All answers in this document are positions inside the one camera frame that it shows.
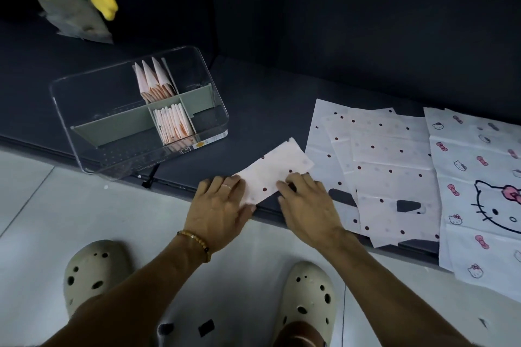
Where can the person's left hand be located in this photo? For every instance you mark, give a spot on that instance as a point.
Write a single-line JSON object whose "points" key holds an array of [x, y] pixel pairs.
{"points": [[215, 216]]}

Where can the person's right hand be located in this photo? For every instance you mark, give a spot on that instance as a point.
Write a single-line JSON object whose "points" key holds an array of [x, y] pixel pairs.
{"points": [[309, 208]]}

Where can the person's left little finger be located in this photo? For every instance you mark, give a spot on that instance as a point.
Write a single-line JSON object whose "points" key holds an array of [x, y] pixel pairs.
{"points": [[203, 189]]}

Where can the person's left middle finger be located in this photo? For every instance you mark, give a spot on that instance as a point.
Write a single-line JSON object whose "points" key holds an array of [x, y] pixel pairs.
{"points": [[235, 188]]}

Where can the person's left thumb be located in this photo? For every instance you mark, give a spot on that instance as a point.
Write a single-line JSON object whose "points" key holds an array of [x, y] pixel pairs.
{"points": [[250, 211]]}

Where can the person's right thumb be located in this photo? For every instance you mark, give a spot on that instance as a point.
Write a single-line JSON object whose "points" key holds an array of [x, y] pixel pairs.
{"points": [[285, 190]]}

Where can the dotted plastic bag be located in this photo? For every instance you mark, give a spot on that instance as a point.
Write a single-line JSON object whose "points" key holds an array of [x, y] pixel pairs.
{"points": [[321, 135], [340, 135], [390, 180], [276, 167]]}

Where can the person's right forearm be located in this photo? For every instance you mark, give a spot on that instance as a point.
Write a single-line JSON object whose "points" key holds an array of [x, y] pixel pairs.
{"points": [[386, 289]]}

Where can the person's left forearm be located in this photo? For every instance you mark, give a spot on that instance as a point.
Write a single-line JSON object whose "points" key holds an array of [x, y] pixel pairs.
{"points": [[134, 294]]}

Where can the flat dotted plastic bag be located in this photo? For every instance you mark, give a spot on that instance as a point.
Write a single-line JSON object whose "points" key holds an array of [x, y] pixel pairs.
{"points": [[340, 135], [390, 180], [321, 135]]}

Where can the row of folded pink packets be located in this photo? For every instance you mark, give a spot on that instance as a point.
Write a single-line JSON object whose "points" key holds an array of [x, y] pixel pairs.
{"points": [[173, 125]]}

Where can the cream right clog shoe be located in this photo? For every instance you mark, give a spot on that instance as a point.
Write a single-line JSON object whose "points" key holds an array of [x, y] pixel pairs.
{"points": [[307, 298]]}

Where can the cream clog shoe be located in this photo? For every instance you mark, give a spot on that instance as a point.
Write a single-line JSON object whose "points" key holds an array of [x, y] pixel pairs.
{"points": [[307, 298], [91, 273]]}

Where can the grey-green divider insert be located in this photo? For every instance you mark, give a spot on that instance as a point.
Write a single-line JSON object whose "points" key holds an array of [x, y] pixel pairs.
{"points": [[122, 123]]}

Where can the upright folded pink bag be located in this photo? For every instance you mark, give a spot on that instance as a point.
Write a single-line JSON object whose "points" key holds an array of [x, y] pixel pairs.
{"points": [[140, 80], [151, 76], [163, 74]]}

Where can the black paper scrap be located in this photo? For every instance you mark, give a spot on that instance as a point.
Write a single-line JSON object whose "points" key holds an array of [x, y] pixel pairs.
{"points": [[206, 327]]}

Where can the clear plastic organizer box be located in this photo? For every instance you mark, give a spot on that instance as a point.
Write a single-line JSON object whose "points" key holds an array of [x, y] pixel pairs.
{"points": [[101, 115]]}

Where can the cream left clog shoe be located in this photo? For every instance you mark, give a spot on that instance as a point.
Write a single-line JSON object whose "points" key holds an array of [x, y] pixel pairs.
{"points": [[91, 273]]}

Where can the white cat print plastic bag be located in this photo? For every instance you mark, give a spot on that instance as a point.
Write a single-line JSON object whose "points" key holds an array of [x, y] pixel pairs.
{"points": [[472, 163]]}

